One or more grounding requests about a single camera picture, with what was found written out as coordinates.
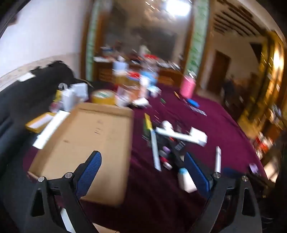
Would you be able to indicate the light blue lidded jar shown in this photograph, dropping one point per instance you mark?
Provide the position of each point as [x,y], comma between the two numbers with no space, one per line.
[120,66]

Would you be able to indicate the white handwritten paper sheet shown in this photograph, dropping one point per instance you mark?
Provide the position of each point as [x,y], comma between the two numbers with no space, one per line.
[51,128]

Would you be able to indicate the yellow tape roll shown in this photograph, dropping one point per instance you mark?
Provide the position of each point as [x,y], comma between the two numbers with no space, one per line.
[103,97]

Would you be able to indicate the pink knit cup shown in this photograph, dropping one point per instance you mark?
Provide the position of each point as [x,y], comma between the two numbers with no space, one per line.
[188,87]

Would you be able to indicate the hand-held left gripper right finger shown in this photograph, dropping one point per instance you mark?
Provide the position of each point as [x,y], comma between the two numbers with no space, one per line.
[197,177]

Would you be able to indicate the wooden cabinet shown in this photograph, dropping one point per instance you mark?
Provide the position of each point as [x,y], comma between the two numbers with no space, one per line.
[107,71]

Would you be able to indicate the small purple object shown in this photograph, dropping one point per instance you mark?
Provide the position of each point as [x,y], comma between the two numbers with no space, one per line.
[253,168]

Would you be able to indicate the white glossy bag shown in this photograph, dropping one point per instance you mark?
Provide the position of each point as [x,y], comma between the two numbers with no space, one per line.
[79,91]

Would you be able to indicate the white paper bag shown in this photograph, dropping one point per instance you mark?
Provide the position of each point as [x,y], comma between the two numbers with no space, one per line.
[68,99]

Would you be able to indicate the white bottle blue cap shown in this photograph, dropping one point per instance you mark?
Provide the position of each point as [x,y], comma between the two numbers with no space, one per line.
[186,181]

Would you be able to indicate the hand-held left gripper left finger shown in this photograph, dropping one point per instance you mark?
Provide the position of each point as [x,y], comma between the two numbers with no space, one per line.
[89,171]

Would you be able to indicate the black marker green cap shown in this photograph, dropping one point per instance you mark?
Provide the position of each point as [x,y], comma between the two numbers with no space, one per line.
[163,101]

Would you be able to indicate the blue cylinder red end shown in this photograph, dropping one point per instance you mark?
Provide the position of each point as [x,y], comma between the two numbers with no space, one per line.
[194,103]

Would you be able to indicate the white paper slip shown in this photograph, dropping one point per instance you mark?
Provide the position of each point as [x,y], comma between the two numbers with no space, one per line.
[25,77]

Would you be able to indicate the black leather sofa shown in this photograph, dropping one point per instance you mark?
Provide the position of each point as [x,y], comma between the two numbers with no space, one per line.
[27,100]

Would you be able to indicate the brown wooden door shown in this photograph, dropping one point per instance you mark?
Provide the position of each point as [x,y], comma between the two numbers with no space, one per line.
[220,69]

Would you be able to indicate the white slim tube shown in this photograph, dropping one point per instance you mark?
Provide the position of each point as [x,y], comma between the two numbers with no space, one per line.
[218,159]

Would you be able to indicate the clear blue pen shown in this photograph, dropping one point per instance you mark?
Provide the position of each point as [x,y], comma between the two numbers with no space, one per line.
[198,111]

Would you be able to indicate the yellow green flat box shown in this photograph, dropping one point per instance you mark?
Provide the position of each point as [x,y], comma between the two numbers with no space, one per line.
[148,125]

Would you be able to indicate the bamboo print panel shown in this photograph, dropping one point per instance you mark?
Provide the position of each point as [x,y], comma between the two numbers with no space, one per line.
[92,33]
[198,33]

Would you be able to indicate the shallow cardboard box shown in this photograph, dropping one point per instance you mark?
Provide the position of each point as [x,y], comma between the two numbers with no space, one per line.
[89,134]

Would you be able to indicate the yellow padded envelope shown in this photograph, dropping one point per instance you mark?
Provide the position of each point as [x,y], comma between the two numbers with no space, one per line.
[39,122]

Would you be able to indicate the yellow black short pen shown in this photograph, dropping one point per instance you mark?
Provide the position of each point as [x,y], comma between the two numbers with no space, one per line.
[177,94]

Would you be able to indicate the long white box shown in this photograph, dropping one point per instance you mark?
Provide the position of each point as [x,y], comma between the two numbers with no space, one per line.
[181,135]

